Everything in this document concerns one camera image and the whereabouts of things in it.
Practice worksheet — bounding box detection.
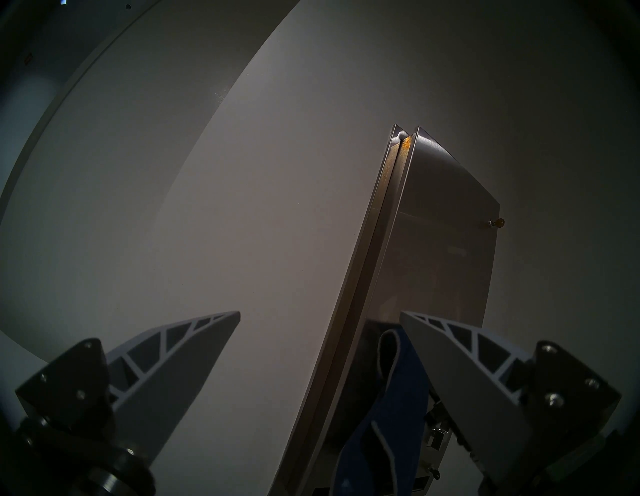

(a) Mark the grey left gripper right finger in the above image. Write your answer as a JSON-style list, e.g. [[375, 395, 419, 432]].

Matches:
[[400, 310, 536, 483]]

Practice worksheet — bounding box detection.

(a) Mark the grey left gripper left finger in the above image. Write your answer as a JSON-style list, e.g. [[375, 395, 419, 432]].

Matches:
[[105, 311, 242, 461]]

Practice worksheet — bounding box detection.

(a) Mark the dark blue cloth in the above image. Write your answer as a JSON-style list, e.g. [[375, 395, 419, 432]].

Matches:
[[332, 327, 433, 496]]

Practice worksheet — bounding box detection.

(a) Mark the stainless steel wall dispenser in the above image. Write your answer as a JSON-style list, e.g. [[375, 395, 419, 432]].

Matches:
[[267, 122, 503, 496]]

